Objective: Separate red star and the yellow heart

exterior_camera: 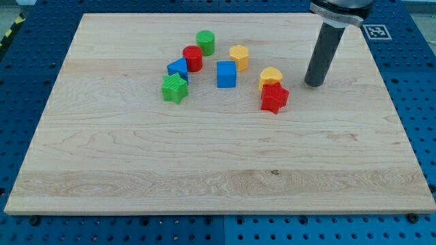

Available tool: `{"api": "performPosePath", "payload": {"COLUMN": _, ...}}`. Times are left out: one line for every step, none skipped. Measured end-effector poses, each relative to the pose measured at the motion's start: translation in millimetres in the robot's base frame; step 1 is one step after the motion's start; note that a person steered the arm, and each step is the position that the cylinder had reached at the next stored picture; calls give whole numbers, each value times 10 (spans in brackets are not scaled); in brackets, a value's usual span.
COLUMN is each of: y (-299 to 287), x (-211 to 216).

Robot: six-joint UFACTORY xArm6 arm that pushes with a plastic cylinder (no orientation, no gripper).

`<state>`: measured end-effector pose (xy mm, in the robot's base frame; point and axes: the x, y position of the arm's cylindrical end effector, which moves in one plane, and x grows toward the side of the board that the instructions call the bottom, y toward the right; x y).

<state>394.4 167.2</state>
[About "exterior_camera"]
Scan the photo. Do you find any yellow hexagon block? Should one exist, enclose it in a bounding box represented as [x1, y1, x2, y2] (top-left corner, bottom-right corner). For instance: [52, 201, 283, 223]
[230, 45, 249, 72]

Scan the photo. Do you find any light wooden board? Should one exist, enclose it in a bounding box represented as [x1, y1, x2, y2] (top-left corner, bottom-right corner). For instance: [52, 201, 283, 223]
[5, 13, 435, 216]

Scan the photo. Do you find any green cylinder block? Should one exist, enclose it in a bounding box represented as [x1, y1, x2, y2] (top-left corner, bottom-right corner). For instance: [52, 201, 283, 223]
[196, 30, 215, 56]

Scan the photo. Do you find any red star block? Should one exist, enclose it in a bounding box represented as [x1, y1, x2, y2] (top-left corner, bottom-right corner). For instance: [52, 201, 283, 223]
[261, 82, 290, 114]

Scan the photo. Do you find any blue cube block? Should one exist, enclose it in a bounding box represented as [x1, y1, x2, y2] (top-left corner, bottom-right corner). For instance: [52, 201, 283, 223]
[217, 61, 237, 88]

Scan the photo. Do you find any black bolt front left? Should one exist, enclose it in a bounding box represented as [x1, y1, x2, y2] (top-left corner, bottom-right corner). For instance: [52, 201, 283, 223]
[29, 216, 41, 227]

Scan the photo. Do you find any yellow heart block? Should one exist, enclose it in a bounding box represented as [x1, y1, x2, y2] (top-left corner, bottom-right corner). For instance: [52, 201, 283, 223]
[258, 67, 283, 91]

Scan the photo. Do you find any black bolt front right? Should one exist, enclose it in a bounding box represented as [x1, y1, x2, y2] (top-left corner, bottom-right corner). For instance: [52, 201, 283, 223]
[406, 213, 420, 224]

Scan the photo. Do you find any black bolt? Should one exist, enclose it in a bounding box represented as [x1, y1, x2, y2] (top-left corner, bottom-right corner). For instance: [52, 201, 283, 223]
[406, 213, 420, 224]
[29, 216, 41, 227]

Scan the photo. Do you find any green star block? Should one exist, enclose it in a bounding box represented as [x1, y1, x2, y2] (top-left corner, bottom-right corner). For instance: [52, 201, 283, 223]
[161, 73, 189, 104]

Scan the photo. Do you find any red cylinder block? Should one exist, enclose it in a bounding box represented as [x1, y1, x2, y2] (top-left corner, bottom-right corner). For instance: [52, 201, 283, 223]
[183, 45, 203, 72]

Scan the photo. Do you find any white fiducial marker tag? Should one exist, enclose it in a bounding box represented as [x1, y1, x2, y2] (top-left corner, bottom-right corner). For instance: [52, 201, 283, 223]
[363, 24, 392, 40]

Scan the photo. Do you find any blue triangle block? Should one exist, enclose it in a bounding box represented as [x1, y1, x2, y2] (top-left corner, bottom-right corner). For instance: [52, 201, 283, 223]
[167, 57, 189, 83]

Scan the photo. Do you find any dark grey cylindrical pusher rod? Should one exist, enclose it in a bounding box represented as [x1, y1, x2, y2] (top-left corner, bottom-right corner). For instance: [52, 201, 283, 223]
[304, 22, 345, 88]

